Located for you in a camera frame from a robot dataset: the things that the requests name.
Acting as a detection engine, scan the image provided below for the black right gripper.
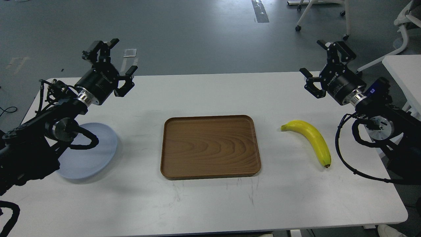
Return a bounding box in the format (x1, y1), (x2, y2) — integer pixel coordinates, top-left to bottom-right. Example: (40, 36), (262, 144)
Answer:
(299, 39), (367, 105)

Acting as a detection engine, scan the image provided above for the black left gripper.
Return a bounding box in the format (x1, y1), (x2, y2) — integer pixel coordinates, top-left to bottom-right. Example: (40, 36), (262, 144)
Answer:
(75, 39), (138, 105)

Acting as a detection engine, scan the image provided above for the yellow banana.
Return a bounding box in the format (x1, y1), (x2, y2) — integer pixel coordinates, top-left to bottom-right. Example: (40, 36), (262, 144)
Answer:
(280, 120), (332, 168)

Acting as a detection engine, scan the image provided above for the light blue plate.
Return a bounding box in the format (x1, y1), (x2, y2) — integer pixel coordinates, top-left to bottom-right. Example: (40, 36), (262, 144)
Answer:
(56, 123), (118, 180)

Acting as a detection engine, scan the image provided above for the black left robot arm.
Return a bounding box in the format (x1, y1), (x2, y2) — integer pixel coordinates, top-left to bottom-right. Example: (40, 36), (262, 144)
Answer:
(0, 39), (138, 195)

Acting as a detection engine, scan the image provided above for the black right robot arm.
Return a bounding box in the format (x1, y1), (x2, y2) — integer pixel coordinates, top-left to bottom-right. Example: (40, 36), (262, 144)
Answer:
(300, 39), (421, 185)

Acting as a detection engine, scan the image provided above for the white side table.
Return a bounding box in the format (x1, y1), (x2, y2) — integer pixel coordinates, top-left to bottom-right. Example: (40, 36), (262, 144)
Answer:
(382, 54), (421, 120)

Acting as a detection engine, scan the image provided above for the grey floor tape strip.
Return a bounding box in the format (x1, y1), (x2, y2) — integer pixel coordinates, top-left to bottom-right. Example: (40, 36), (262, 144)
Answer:
(251, 0), (269, 23)

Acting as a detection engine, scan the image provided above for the white office chair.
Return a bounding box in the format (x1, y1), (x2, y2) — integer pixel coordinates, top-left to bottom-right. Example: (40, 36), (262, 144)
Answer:
(357, 0), (421, 73)

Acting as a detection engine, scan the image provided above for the brown wooden tray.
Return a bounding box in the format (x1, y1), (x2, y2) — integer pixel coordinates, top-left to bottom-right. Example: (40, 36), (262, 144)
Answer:
(160, 115), (261, 180)

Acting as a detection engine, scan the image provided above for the white shoe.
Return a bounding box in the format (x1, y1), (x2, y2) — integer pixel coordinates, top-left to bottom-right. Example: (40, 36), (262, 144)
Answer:
(377, 224), (406, 237)

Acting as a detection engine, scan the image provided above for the white rolling table frame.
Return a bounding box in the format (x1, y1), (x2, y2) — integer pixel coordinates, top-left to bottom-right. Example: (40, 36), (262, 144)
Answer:
(287, 0), (351, 41)

